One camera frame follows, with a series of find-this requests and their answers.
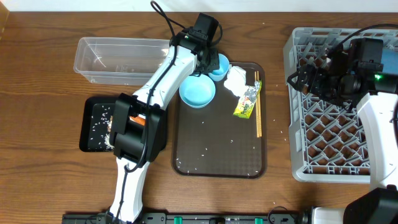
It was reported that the light blue cup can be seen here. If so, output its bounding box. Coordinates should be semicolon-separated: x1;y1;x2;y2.
208;54;229;82

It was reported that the light blue bowl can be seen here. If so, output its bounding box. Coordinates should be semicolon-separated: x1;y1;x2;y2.
179;75;216;108

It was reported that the white tissue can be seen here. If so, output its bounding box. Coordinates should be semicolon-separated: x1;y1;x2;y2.
224;65;247;97

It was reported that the yellow green snack wrapper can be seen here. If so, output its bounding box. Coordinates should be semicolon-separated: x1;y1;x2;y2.
233;81;262;119

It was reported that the orange carrot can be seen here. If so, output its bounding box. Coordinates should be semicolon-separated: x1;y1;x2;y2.
129;116;146;126

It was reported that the dark blue plate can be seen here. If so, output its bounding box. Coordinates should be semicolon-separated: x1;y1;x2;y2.
381;49;398;75

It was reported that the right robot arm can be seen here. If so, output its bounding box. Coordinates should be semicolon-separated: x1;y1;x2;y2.
287;38;397;224

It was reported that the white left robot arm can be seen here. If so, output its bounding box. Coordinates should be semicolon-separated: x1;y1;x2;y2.
109;27;219;223

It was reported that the grey dishwasher rack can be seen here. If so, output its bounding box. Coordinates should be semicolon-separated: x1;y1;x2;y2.
283;25;397;185

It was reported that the black waste tray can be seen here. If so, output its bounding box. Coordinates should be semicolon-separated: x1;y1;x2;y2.
78;96;169;153

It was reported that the brown serving tray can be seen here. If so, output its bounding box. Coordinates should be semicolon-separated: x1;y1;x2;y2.
172;81;267;179

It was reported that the clear plastic bin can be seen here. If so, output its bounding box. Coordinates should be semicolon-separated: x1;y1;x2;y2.
74;37;169;86

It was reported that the spilled rice pile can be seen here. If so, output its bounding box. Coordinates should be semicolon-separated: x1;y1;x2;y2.
88;103;113;152

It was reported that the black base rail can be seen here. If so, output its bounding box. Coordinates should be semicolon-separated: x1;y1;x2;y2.
62;213;296;224

